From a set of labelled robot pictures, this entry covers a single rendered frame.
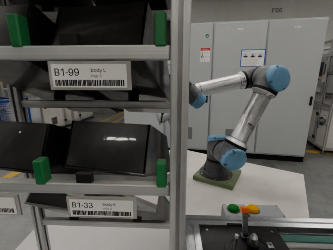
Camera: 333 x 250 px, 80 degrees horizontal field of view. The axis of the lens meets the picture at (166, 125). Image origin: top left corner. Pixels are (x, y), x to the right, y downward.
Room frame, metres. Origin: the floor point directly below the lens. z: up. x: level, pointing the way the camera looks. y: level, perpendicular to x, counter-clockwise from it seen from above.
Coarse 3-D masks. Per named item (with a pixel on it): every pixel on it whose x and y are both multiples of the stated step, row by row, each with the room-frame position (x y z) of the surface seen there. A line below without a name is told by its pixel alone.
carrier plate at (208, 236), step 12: (204, 228) 0.53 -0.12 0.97; (216, 228) 0.53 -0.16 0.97; (228, 228) 0.53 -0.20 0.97; (240, 228) 0.53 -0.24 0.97; (252, 228) 0.53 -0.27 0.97; (264, 228) 0.53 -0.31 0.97; (204, 240) 0.48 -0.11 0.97; (216, 240) 0.48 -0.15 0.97; (264, 240) 0.48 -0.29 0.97; (276, 240) 0.48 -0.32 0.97
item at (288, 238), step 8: (288, 240) 0.51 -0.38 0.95; (296, 240) 0.51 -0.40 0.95; (304, 240) 0.51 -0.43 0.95; (312, 240) 0.51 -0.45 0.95; (320, 240) 0.51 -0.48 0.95; (328, 240) 0.51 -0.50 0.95; (296, 248) 0.51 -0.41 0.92; (304, 248) 0.51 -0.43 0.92; (312, 248) 0.51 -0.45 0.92; (320, 248) 0.50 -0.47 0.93; (328, 248) 0.50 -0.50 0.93
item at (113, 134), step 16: (80, 128) 0.30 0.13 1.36; (96, 128) 0.29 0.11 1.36; (112, 128) 0.29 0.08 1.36; (128, 128) 0.28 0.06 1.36; (144, 128) 0.28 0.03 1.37; (80, 144) 0.29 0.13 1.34; (96, 144) 0.28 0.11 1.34; (112, 144) 0.28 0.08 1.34; (128, 144) 0.27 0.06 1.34; (144, 144) 0.27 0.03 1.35; (160, 144) 0.33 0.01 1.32; (80, 160) 0.28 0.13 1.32; (96, 160) 0.27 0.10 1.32; (112, 160) 0.27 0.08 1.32; (128, 160) 0.26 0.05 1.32; (144, 160) 0.26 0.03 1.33; (144, 176) 0.25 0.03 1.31
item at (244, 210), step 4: (240, 208) 0.50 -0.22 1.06; (244, 208) 0.49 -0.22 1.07; (248, 208) 0.49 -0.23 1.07; (244, 212) 0.49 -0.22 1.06; (248, 212) 0.49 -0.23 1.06; (244, 216) 0.49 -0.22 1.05; (248, 216) 0.47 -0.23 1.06; (244, 220) 0.48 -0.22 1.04; (244, 224) 0.48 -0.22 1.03; (244, 228) 0.48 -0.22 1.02; (244, 232) 0.47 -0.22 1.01
